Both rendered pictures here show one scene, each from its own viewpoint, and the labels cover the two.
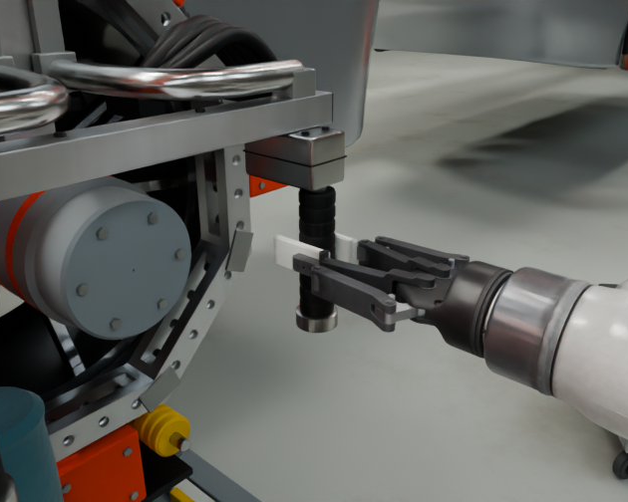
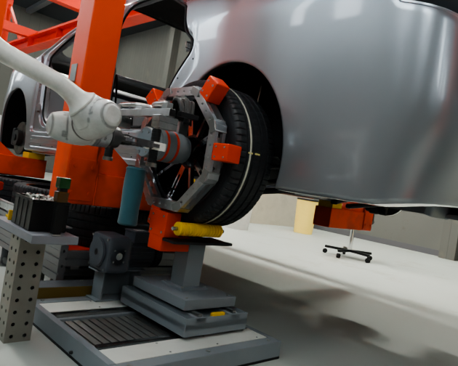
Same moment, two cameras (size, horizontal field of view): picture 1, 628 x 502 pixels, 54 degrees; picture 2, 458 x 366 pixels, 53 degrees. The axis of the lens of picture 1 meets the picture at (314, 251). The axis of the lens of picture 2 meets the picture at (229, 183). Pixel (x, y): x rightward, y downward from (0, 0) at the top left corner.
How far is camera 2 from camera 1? 2.02 m
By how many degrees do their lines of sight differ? 94
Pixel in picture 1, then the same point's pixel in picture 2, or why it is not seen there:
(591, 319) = not seen: hidden behind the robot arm
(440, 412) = not seen: outside the picture
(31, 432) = (130, 168)
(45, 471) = (129, 179)
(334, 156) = (156, 119)
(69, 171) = (130, 113)
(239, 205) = (207, 160)
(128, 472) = (162, 223)
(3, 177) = (125, 112)
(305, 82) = (164, 104)
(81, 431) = (161, 202)
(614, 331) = not seen: hidden behind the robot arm
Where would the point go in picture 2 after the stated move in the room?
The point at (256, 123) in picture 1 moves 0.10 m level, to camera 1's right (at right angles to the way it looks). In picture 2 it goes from (154, 111) to (147, 107)
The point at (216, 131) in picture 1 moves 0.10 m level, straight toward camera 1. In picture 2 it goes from (147, 112) to (123, 107)
